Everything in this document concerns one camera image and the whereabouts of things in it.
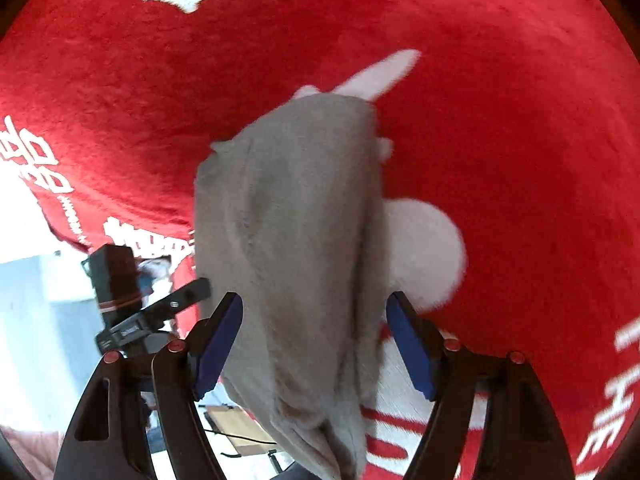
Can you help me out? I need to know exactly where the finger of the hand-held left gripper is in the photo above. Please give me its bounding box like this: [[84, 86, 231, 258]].
[[116, 277, 212, 333]]

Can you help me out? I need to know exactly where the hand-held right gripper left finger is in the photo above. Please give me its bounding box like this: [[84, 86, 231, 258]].
[[52, 291, 245, 480]]

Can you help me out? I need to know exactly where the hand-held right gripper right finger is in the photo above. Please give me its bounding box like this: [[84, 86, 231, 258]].
[[385, 290, 572, 480]]

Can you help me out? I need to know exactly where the grey sock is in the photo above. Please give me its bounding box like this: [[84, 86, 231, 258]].
[[192, 92, 396, 480]]

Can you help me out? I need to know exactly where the wooden board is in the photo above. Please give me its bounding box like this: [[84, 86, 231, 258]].
[[206, 404, 277, 457]]

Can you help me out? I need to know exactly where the pink cloth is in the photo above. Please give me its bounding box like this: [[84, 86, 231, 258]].
[[0, 425, 66, 480]]

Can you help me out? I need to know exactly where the red printed blanket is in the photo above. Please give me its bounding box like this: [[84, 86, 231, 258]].
[[0, 0, 640, 480]]

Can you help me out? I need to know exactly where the black cable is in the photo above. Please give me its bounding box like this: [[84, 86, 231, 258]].
[[200, 427, 281, 447]]

